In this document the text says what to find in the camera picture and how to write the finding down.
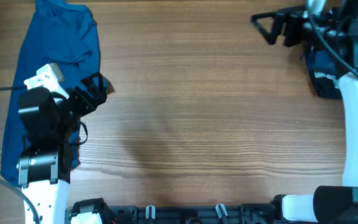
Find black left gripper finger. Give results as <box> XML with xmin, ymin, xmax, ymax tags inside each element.
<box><xmin>92</xmin><ymin>72</ymin><xmax>107</xmax><ymax>101</ymax></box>
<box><xmin>81</xmin><ymin>74</ymin><xmax>98</xmax><ymax>90</ymax></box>

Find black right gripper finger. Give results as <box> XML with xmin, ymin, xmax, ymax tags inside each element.
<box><xmin>251</xmin><ymin>19</ymin><xmax>283</xmax><ymax>45</ymax></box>
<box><xmin>250</xmin><ymin>11</ymin><xmax>283</xmax><ymax>22</ymax></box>

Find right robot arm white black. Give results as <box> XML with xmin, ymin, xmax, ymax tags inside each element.
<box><xmin>250</xmin><ymin>1</ymin><xmax>358</xmax><ymax>223</ymax></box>

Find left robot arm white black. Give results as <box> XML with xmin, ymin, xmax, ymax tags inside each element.
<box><xmin>16</xmin><ymin>73</ymin><xmax>108</xmax><ymax>223</ymax></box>

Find folded navy blue garment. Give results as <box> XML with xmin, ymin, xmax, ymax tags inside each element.
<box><xmin>304</xmin><ymin>47</ymin><xmax>337</xmax><ymax>77</ymax></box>

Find folded grey garment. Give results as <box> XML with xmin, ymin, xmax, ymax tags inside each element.
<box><xmin>314</xmin><ymin>71</ymin><xmax>339</xmax><ymax>89</ymax></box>

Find teal blue t-shirt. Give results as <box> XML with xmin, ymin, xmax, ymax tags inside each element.
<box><xmin>1</xmin><ymin>0</ymin><xmax>101</xmax><ymax>186</ymax></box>

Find folded black garment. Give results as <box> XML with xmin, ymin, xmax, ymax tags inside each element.
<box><xmin>308</xmin><ymin>71</ymin><xmax>342</xmax><ymax>100</ymax></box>

